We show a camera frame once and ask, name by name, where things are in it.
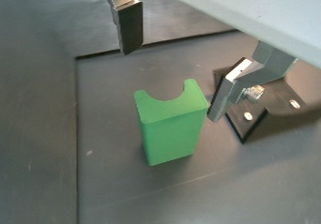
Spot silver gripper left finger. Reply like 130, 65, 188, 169
108, 0, 144, 55

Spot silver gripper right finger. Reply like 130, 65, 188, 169
208, 41, 297, 122

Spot green arch block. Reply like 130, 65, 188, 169
134, 79, 209, 166

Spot black curved fixture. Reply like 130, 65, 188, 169
227, 79, 321, 143

